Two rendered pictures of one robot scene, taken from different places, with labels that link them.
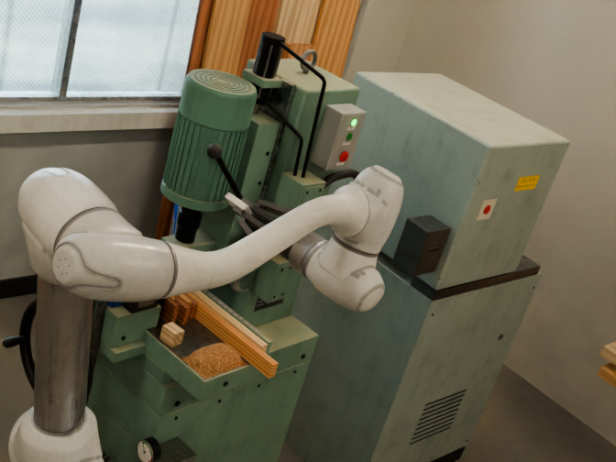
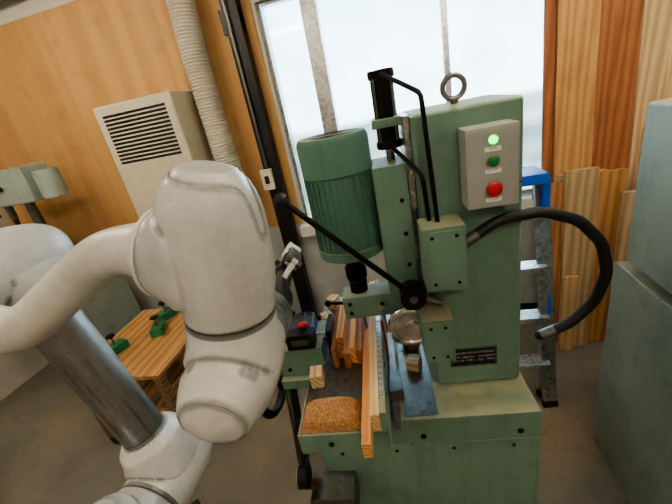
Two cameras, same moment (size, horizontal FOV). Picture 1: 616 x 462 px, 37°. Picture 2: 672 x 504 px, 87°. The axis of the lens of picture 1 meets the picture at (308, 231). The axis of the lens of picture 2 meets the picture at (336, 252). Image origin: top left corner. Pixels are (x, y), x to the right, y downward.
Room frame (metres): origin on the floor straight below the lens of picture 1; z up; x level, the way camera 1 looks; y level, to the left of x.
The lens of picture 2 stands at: (1.65, -0.48, 1.57)
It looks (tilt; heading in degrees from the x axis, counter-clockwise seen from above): 23 degrees down; 63
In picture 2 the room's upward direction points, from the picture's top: 12 degrees counter-clockwise
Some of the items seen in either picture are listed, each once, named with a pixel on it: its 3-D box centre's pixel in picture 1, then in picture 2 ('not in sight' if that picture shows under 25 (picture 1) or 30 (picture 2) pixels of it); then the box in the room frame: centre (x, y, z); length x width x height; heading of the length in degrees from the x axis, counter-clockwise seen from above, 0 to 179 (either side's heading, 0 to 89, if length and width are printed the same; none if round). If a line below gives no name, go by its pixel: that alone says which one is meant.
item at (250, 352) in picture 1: (186, 301); (367, 345); (2.05, 0.25, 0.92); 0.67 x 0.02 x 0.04; 54
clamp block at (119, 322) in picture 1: (119, 312); (305, 347); (1.91, 0.39, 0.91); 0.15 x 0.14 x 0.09; 54
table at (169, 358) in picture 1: (143, 320); (335, 356); (1.98, 0.34, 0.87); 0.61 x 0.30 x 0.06; 54
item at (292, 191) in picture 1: (296, 203); (442, 253); (2.17, 0.05, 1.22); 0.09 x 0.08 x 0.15; 144
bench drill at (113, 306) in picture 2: not in sight; (71, 278); (1.04, 2.50, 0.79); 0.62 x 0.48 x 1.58; 137
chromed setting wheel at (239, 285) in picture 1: (247, 271); (412, 325); (2.12, 0.12, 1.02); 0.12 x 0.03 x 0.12; 144
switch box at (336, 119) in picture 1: (338, 137); (488, 165); (2.26, 0.00, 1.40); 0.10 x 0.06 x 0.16; 144
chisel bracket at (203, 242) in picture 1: (187, 253); (368, 302); (2.10, 0.28, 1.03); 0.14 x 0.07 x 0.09; 144
